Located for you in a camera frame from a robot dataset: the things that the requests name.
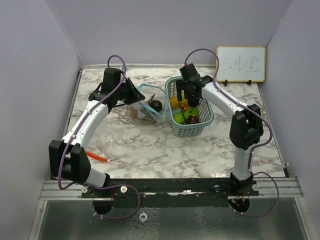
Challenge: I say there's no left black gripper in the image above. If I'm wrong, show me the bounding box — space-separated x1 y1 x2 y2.
115 77 146 106

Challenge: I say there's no brown longan bunch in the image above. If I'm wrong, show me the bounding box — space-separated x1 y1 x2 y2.
125 94 156 125

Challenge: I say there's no clear blue-zipper bag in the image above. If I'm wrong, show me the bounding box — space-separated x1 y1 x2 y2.
137 83 169 124

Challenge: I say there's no green ring toy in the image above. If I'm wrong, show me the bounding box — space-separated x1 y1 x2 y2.
184 107 199 119

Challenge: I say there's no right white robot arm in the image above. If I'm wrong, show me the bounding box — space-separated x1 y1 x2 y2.
175 63 264 196

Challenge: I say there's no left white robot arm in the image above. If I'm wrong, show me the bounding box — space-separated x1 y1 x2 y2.
48 67 145 198

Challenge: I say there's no clear orange-zipper bag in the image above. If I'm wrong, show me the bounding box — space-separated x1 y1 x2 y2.
86 125 119 163

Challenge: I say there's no yellow lemon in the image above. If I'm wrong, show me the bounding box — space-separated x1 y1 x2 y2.
169 96 181 109

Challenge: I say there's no green round fruit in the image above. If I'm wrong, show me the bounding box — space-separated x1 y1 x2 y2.
173 112 185 125

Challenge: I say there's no reddish brown fruit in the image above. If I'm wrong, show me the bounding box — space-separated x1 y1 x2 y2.
185 114 200 125

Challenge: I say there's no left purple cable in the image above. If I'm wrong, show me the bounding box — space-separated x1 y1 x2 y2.
57 54 127 191

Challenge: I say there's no white board wooden frame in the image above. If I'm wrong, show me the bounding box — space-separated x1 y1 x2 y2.
216 45 266 84

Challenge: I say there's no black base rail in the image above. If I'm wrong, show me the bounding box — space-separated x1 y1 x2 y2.
82 177 259 209

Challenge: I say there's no aluminium frame rail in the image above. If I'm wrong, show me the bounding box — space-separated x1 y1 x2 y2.
39 177 304 201

